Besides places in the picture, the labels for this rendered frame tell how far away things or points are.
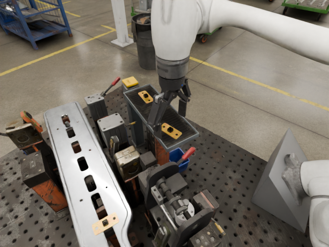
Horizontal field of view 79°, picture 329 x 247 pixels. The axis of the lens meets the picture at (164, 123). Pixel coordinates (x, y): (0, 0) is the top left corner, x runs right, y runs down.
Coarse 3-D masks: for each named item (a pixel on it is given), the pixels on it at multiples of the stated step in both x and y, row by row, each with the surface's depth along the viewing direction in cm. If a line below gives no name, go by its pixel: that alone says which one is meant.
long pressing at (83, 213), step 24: (48, 120) 100; (72, 120) 100; (96, 144) 89; (72, 168) 81; (96, 168) 81; (72, 192) 74; (96, 192) 74; (120, 192) 74; (72, 216) 68; (96, 216) 68; (120, 216) 68; (96, 240) 63; (120, 240) 63
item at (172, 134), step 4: (164, 124) 76; (164, 128) 74; (168, 128) 73; (172, 128) 73; (164, 132) 73; (168, 132) 73; (172, 132) 73; (176, 132) 73; (180, 132) 73; (172, 136) 71; (176, 136) 71
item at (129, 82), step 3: (126, 78) 98; (129, 78) 98; (132, 78) 98; (123, 81) 96; (126, 81) 96; (129, 81) 96; (132, 81) 96; (135, 81) 96; (126, 84) 94; (129, 84) 94; (132, 84) 95; (135, 84) 96
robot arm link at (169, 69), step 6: (156, 60) 52; (162, 60) 50; (180, 60) 49; (186, 60) 51; (156, 66) 54; (162, 66) 51; (168, 66) 50; (174, 66) 50; (180, 66) 51; (186, 66) 52; (162, 72) 53; (168, 72) 51; (174, 72) 51; (180, 72) 52; (186, 72) 54; (168, 78) 53; (174, 78) 53
